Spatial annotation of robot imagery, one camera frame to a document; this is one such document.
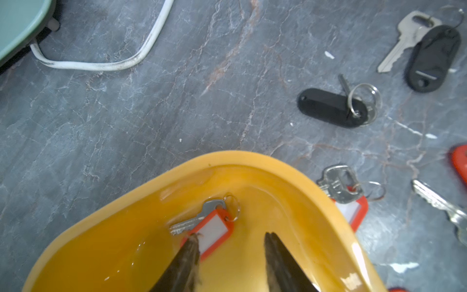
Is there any white toaster power cable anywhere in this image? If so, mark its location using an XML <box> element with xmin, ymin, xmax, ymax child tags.
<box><xmin>28</xmin><ymin>0</ymin><xmax>175</xmax><ymax>72</ymax></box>

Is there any mint green toaster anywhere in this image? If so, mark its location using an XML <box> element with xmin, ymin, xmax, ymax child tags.
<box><xmin>0</xmin><ymin>0</ymin><xmax>60</xmax><ymax>65</ymax></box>

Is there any yellow plastic storage box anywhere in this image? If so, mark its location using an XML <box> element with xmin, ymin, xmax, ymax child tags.
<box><xmin>23</xmin><ymin>151</ymin><xmax>386</xmax><ymax>292</ymax></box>

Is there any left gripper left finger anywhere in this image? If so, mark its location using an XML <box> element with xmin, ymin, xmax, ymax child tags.
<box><xmin>150</xmin><ymin>234</ymin><xmax>201</xmax><ymax>292</ymax></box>

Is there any black tag key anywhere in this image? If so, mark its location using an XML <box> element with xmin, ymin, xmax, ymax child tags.
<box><xmin>297</xmin><ymin>74</ymin><xmax>381</xmax><ymax>128</ymax></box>
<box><xmin>377</xmin><ymin>10</ymin><xmax>462</xmax><ymax>93</ymax></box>

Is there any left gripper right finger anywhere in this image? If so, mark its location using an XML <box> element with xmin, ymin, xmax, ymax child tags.
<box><xmin>264</xmin><ymin>232</ymin><xmax>318</xmax><ymax>292</ymax></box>

